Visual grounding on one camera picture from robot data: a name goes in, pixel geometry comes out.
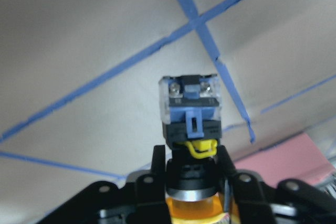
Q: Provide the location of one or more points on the pink plastic bin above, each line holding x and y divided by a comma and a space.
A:
297, 158

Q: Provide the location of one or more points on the yellow push button switch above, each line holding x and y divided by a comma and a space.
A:
190, 109

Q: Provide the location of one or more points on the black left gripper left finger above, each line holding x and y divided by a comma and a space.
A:
151, 206

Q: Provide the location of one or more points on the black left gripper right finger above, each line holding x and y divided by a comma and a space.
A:
247, 196

